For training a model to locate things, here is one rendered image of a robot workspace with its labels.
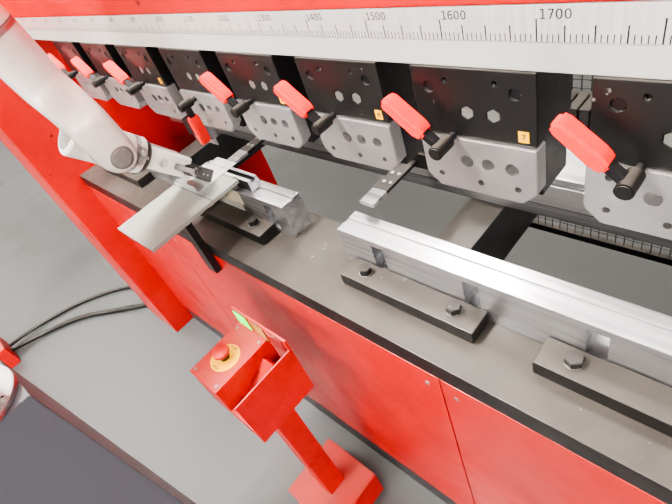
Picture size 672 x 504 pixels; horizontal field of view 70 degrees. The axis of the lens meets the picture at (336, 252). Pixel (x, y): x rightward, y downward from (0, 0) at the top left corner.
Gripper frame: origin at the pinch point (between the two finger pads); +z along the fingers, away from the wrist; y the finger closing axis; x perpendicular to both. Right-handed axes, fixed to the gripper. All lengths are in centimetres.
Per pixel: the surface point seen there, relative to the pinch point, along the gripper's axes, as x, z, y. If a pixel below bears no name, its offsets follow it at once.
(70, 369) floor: 115, 37, 119
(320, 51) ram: -22, -24, -57
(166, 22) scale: -24.4, -27.1, -20.1
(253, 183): -1.5, 6.1, -14.0
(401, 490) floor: 77, 69, -48
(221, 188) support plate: 2.0, 1.4, -8.8
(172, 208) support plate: 10.1, -5.4, -1.7
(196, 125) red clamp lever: -9.6, -14.8, -17.7
